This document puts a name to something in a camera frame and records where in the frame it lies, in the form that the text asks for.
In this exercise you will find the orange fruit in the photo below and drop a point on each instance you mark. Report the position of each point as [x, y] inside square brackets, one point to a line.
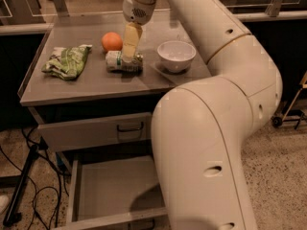
[112, 42]

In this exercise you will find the green chip bag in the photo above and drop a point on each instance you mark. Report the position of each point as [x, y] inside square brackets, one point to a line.
[67, 63]

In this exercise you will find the grey top drawer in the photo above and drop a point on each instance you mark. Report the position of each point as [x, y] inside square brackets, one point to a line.
[97, 132]

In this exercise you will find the grey open middle drawer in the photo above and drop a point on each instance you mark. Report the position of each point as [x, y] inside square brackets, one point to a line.
[115, 195]

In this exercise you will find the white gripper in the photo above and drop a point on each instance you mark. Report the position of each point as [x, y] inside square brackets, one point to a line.
[135, 12]

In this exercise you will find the white bowl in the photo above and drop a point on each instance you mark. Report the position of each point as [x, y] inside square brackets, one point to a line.
[176, 56]

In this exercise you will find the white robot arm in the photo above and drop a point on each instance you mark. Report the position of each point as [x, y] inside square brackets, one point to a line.
[198, 128]

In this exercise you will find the black floor stand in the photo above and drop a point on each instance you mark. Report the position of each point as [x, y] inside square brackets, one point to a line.
[11, 216]

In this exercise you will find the white green 7up can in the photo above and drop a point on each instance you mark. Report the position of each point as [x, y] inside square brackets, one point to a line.
[115, 62]

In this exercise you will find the grey drawer cabinet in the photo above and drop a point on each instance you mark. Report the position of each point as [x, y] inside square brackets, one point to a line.
[98, 93]

